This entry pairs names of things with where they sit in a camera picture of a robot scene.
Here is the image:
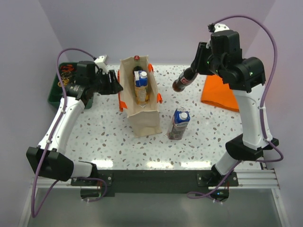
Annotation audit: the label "beige canvas bag orange handles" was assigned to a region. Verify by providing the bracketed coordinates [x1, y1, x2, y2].
[118, 56, 163, 137]

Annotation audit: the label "orange folded cloth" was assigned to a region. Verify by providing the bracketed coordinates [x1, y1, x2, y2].
[201, 75, 239, 112]

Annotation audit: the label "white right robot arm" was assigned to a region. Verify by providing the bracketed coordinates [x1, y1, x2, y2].
[191, 30, 278, 186]

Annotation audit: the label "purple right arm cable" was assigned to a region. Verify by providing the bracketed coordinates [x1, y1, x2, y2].
[187, 15, 284, 199]

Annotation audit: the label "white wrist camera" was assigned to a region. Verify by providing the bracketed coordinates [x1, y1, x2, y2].
[94, 55, 108, 73]
[208, 23, 230, 33]

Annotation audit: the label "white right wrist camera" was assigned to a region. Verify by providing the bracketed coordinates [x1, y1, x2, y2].
[208, 23, 230, 33]

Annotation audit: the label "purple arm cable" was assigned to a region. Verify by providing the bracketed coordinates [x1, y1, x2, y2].
[31, 48, 108, 218]
[187, 15, 284, 199]

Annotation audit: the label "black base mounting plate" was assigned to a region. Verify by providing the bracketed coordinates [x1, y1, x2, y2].
[70, 169, 237, 199]

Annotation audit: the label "purple milk carton white cap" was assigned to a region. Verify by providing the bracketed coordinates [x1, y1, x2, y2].
[167, 107, 190, 140]

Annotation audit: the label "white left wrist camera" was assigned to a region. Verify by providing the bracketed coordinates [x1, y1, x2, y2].
[94, 55, 108, 73]

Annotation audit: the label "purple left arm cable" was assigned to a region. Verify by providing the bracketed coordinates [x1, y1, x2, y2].
[31, 48, 108, 218]

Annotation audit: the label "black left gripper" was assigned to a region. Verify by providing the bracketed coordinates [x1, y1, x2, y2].
[89, 69, 123, 95]

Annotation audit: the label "aluminium front rail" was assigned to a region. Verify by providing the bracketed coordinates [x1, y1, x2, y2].
[36, 169, 279, 193]

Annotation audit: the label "blue orange juice carton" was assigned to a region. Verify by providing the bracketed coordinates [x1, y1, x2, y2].
[134, 70, 149, 106]

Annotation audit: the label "cola bottle red cap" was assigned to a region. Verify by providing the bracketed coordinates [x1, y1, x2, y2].
[132, 55, 143, 75]

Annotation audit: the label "green compartment tray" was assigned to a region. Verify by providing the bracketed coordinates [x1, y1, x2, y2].
[47, 61, 98, 109]

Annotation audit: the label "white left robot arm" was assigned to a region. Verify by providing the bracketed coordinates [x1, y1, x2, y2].
[26, 61, 123, 185]

